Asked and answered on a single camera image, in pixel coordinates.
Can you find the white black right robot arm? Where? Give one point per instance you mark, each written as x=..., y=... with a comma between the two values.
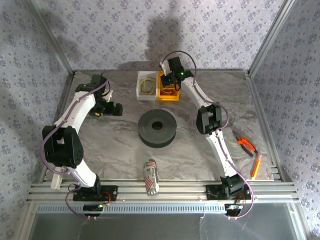
x=190, y=92

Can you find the red rubber bands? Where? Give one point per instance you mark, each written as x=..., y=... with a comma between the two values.
x=167, y=92

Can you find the yellow plastic bin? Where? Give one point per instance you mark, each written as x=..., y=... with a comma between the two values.
x=170, y=98

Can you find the white plastic bin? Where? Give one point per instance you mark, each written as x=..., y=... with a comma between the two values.
x=147, y=98

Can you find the striped drink can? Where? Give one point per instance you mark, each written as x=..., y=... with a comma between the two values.
x=151, y=175

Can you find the orange black pliers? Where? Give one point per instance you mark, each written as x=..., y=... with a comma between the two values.
x=246, y=144

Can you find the orange pencil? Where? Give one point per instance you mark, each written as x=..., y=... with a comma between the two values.
x=256, y=167

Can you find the grey metal panel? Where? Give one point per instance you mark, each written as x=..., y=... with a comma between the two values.
x=150, y=227

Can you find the aluminium frame post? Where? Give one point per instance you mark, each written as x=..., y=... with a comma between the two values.
x=51, y=37
x=272, y=37

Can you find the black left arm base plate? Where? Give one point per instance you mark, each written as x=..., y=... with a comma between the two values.
x=110, y=192

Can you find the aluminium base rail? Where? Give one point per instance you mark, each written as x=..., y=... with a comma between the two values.
x=175, y=197

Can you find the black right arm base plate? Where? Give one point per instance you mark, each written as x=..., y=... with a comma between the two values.
x=212, y=192

